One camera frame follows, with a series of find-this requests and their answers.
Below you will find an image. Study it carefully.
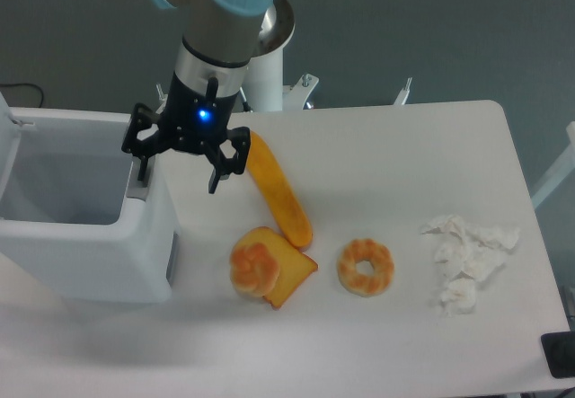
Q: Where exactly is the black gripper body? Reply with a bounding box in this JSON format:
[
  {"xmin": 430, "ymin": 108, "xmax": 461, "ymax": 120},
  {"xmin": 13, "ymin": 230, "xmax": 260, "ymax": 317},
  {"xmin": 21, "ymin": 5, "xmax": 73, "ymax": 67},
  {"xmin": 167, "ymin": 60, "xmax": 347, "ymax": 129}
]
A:
[{"xmin": 157, "ymin": 74, "xmax": 238, "ymax": 155}]

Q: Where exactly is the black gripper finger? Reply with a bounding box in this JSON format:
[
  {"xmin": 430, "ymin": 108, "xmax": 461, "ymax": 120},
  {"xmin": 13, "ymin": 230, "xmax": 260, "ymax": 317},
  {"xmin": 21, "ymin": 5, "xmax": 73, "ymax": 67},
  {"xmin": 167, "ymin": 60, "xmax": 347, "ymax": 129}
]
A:
[
  {"xmin": 121, "ymin": 102, "xmax": 173, "ymax": 181},
  {"xmin": 202, "ymin": 127, "xmax": 251, "ymax": 194}
]

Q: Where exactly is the white trash can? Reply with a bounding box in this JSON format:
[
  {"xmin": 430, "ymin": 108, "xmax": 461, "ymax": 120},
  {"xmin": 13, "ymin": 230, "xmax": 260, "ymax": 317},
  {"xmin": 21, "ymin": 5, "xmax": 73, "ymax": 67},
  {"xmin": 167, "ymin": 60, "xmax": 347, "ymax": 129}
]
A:
[{"xmin": 1, "ymin": 104, "xmax": 181, "ymax": 304}]

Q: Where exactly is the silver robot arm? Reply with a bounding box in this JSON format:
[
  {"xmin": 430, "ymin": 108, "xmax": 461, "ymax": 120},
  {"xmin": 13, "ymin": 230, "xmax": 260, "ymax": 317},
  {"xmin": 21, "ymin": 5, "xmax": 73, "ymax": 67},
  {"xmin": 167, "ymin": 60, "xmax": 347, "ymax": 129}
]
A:
[{"xmin": 121, "ymin": 0, "xmax": 273, "ymax": 193}]

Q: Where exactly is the long orange baguette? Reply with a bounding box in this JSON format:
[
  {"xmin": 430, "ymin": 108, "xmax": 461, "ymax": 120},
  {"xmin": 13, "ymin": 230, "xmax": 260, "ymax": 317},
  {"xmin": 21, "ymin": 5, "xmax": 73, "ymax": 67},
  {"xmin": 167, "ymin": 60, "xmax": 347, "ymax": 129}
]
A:
[{"xmin": 246, "ymin": 131, "xmax": 314, "ymax": 249}]

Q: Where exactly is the round twisted bun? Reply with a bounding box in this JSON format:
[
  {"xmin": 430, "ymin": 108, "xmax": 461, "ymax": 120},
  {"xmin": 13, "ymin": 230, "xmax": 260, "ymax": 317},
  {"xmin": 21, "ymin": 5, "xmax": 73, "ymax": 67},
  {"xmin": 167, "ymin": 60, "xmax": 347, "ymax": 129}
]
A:
[{"xmin": 229, "ymin": 243, "xmax": 280, "ymax": 297}]

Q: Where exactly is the orange toast slice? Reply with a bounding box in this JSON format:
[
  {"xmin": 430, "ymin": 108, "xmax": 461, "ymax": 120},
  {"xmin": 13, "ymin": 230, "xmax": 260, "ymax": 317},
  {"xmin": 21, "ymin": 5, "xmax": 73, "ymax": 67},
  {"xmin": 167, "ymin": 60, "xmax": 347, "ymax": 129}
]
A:
[{"xmin": 233, "ymin": 227, "xmax": 318, "ymax": 309}]

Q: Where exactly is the large crumpled white tissue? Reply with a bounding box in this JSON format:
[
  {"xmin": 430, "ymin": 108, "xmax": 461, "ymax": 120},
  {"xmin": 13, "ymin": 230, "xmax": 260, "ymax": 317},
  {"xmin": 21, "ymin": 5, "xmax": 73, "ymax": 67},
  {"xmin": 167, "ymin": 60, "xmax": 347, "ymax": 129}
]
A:
[{"xmin": 420, "ymin": 214, "xmax": 521, "ymax": 283}]

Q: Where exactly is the small crumpled white tissue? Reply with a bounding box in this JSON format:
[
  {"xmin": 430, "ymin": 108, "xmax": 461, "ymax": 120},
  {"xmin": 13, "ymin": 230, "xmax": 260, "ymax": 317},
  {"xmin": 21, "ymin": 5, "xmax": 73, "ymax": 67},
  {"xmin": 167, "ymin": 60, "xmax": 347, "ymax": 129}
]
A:
[{"xmin": 439, "ymin": 278, "xmax": 477, "ymax": 316}]

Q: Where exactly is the black device at edge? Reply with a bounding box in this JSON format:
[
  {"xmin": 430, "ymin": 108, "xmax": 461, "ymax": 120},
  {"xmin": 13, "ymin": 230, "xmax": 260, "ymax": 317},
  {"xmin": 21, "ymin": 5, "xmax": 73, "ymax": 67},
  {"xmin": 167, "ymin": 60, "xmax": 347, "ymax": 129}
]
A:
[{"xmin": 541, "ymin": 331, "xmax": 574, "ymax": 378}]

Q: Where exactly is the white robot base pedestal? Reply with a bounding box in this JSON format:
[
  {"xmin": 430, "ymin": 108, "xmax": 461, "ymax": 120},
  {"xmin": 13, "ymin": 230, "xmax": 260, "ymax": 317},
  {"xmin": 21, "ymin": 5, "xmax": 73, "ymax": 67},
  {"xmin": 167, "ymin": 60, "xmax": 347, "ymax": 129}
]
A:
[{"xmin": 242, "ymin": 49, "xmax": 284, "ymax": 112}]

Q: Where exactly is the white base frame bracket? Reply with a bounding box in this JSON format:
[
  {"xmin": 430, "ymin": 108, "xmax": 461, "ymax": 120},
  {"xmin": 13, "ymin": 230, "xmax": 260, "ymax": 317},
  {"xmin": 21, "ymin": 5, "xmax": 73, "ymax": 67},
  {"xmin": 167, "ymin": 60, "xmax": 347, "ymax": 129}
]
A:
[{"xmin": 155, "ymin": 74, "xmax": 412, "ymax": 114}]

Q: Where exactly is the black cable on floor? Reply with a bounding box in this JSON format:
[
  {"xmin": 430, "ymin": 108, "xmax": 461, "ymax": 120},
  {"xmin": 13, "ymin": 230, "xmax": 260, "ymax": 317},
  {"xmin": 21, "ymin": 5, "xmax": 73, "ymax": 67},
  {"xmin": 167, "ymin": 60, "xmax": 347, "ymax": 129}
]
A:
[{"xmin": 0, "ymin": 82, "xmax": 45, "ymax": 105}]

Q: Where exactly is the glazed ring donut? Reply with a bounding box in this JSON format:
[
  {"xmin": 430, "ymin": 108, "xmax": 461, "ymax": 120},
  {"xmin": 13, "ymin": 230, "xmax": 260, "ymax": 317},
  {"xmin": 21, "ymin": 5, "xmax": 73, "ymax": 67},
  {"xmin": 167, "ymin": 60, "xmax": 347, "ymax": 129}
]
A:
[{"xmin": 336, "ymin": 239, "xmax": 395, "ymax": 297}]

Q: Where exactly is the white table frame leg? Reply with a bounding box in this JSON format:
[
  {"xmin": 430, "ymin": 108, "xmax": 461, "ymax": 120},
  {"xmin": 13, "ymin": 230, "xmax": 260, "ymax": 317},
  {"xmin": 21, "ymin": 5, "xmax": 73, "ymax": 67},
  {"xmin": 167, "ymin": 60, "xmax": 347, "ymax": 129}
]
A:
[{"xmin": 531, "ymin": 121, "xmax": 574, "ymax": 210}]

